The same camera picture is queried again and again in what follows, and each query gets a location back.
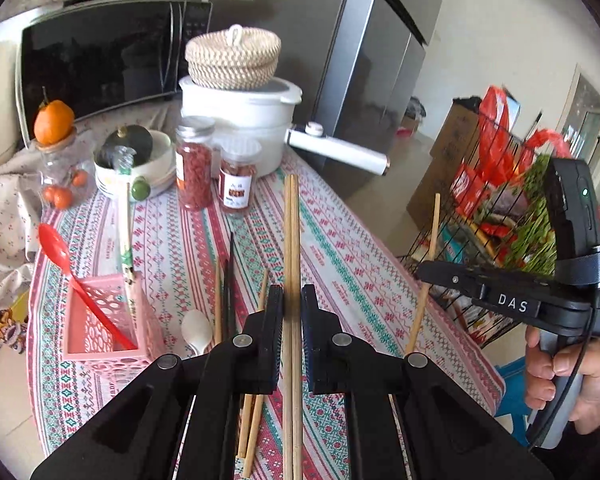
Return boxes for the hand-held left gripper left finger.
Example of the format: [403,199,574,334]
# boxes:
[30,285,286,480]

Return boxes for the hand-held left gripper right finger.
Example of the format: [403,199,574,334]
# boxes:
[300,284,556,480]

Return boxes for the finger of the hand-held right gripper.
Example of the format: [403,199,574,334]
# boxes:
[416,260,487,311]

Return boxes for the white plastic spoon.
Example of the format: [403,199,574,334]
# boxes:
[181,309,215,358]

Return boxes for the pink perforated plastic basket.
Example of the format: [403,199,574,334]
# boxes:
[62,274,167,386]

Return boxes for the green leafy vegetables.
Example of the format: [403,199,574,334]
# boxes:
[505,155,561,276]

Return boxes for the blue plastic stool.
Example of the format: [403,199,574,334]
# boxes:
[494,364,532,442]

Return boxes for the patterned woven tablecloth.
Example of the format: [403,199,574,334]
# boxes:
[26,147,506,480]

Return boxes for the red plastic bag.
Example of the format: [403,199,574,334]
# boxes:
[452,85,572,217]

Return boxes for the brown cardboard box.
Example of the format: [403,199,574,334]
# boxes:
[407,100,483,221]

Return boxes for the small labelled spice jar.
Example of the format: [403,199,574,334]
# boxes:
[217,137,263,216]

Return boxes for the paper-wrapped chopsticks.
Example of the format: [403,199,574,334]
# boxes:
[121,182,140,321]

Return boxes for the tall jar of red berries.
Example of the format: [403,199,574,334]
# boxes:
[174,116,217,211]

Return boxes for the white framed window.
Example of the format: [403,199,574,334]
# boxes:
[560,65,600,161]

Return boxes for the white flower-print bowl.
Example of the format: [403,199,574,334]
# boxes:
[94,130,177,203]

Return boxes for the grey refrigerator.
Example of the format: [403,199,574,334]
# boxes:
[312,0,453,201]

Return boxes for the white electric pot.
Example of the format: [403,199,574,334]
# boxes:
[179,75,389,179]

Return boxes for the red plastic spoon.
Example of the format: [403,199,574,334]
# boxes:
[37,222,137,351]

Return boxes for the dark green squash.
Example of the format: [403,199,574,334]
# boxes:
[101,126,154,167]

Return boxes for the yellow lion-print box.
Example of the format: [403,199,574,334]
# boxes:
[0,290,31,356]

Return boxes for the clear glass jar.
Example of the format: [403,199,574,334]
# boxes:
[36,127,97,211]

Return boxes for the woven lidded basket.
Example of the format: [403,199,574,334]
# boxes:
[185,24,282,92]

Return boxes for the large orange with stem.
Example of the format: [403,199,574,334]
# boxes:
[34,87,76,145]

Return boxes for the black microwave oven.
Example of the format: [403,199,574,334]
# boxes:
[0,0,216,133]

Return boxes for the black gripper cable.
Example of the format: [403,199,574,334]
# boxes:
[527,310,599,448]

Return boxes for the black wire rack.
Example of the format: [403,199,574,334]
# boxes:
[397,110,600,351]

